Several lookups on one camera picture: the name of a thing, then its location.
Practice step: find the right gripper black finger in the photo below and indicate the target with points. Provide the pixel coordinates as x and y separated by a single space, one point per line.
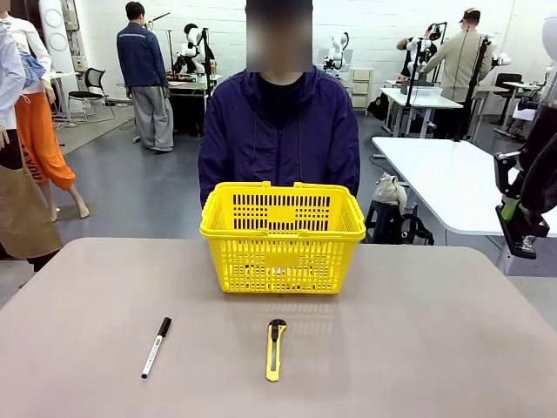
522 237
502 174

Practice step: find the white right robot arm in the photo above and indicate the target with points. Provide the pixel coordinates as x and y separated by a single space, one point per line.
552 52

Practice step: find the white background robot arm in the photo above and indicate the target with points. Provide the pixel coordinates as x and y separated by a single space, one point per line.
337 52

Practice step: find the person in beige shirt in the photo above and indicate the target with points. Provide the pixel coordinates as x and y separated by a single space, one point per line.
461 61

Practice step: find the person in black t-shirt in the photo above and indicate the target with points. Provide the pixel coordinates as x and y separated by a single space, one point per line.
433 32

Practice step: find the person in purple jacket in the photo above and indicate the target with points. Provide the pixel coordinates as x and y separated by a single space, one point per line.
278 139

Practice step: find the yellow plastic shopping basket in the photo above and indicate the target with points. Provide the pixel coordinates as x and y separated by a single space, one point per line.
283 261

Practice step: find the large white table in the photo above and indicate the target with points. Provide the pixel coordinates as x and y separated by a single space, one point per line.
448 178

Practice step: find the black tripod stand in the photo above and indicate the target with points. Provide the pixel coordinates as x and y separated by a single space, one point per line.
474 96
413 87

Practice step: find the black swivel chair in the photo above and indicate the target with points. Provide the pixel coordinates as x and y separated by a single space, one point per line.
509 85

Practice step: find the black backpack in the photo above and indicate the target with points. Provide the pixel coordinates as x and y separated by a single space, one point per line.
418 231

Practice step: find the white desk grey legs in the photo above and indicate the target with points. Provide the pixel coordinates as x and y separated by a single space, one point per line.
420 102

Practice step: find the beige cloth bag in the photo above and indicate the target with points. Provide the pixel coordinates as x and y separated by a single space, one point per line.
389 191

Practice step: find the dark stool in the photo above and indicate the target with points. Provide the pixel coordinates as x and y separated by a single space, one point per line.
380 224

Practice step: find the black bag on floor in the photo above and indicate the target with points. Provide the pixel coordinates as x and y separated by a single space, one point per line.
377 109

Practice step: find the white drawer cabinet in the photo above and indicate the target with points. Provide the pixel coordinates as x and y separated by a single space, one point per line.
361 87

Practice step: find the yellow black utility knife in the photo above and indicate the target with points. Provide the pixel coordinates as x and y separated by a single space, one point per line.
274 348

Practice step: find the grey workbench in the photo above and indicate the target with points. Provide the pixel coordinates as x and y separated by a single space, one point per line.
191 87

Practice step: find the white black background robot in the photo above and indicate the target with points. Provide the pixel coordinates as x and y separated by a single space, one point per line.
191 50

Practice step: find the man in blue jacket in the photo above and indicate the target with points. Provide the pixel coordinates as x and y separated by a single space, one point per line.
145 65

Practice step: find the white marker black cap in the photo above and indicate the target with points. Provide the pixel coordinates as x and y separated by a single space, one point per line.
156 347

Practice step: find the black mesh office chair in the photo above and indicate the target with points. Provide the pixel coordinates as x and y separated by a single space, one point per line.
93 85

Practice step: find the mannequin with orange pants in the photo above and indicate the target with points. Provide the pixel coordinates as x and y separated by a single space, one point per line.
41 143

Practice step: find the white tower air conditioner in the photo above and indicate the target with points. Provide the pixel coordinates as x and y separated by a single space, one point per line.
54 35

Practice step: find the brown paper bag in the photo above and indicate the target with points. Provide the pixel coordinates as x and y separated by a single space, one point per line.
26 217

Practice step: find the mannequin in light blue shirt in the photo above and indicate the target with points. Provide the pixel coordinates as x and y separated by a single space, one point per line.
8 74

